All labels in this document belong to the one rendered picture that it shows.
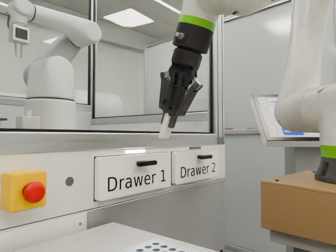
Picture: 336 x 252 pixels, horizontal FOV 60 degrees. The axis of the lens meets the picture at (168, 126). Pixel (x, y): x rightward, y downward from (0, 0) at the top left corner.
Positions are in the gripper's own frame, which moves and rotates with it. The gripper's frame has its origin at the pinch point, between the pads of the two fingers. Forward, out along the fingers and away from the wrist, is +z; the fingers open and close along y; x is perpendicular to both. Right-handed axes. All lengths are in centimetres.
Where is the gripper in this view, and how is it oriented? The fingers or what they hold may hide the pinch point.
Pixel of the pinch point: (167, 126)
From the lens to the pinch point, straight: 77.5
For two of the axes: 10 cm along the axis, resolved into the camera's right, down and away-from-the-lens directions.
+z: -2.7, 9.4, 1.8
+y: 7.3, 3.3, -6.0
